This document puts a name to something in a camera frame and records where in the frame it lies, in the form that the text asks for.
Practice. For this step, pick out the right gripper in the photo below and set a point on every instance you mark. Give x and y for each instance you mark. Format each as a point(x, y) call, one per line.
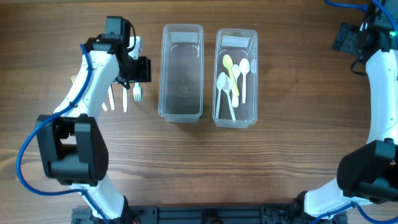
point(344, 38)

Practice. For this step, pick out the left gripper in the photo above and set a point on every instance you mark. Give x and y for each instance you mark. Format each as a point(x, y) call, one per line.
point(144, 72)

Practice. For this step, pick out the white plastic spoon pair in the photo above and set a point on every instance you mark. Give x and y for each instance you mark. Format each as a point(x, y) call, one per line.
point(227, 89)
point(244, 66)

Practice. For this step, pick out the yellow plastic spoon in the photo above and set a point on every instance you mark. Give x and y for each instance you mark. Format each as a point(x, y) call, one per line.
point(228, 64)

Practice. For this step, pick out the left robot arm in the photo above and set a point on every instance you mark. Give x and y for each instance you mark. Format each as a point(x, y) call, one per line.
point(72, 149)

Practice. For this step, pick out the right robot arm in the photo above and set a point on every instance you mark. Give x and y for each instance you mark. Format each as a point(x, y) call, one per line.
point(367, 175)

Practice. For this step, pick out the clear plastic container left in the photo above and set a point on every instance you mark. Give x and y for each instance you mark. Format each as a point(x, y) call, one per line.
point(181, 73)

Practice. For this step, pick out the clear plastic container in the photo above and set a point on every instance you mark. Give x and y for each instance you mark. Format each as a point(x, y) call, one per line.
point(238, 44)
point(181, 73)

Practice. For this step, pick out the clear plastic container right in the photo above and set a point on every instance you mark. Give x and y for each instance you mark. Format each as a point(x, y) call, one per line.
point(238, 44)

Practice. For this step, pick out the yellow plastic fork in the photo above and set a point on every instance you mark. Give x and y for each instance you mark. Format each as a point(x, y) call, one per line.
point(73, 78)

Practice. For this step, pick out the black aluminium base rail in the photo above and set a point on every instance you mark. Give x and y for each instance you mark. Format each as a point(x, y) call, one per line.
point(260, 214)

